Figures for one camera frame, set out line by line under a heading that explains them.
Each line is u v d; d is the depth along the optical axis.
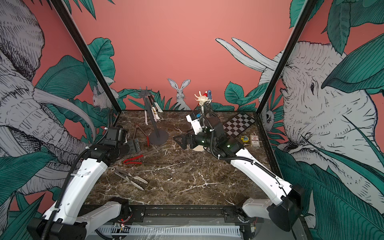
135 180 0.85
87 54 0.86
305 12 0.72
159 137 1.05
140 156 0.95
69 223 0.39
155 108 0.82
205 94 0.74
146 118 0.79
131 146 0.69
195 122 0.60
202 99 0.72
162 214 0.75
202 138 0.59
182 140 0.58
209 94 0.70
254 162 0.45
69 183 0.43
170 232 0.70
